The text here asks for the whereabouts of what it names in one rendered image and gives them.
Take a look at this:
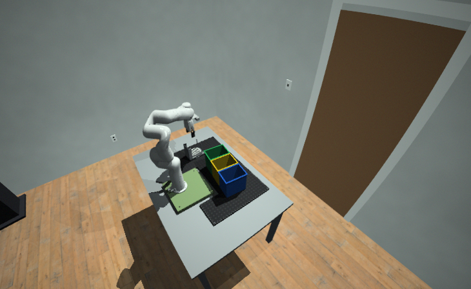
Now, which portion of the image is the yellow open-top bin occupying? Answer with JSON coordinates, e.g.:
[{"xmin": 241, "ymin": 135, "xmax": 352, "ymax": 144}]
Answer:
[{"xmin": 210, "ymin": 154, "xmax": 238, "ymax": 185}]

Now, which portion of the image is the green open-top bin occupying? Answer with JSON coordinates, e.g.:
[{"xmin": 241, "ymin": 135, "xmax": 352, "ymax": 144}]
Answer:
[{"xmin": 204, "ymin": 144, "xmax": 230, "ymax": 174}]

